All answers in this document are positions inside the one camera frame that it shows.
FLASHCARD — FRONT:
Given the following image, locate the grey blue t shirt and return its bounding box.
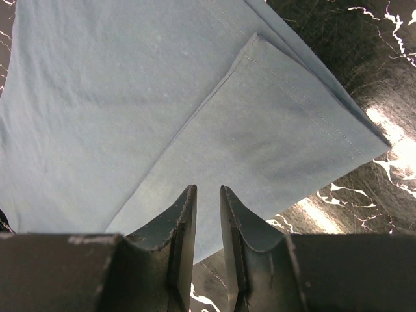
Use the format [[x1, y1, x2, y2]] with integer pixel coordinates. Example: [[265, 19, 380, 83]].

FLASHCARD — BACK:
[[1, 1, 390, 261]]

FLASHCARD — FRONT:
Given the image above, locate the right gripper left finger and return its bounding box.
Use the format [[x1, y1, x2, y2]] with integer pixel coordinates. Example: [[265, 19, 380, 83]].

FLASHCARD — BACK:
[[126, 185, 197, 311]]

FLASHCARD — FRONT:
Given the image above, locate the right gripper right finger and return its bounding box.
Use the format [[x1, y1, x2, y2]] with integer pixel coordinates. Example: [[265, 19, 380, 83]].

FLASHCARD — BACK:
[[220, 186, 293, 311]]

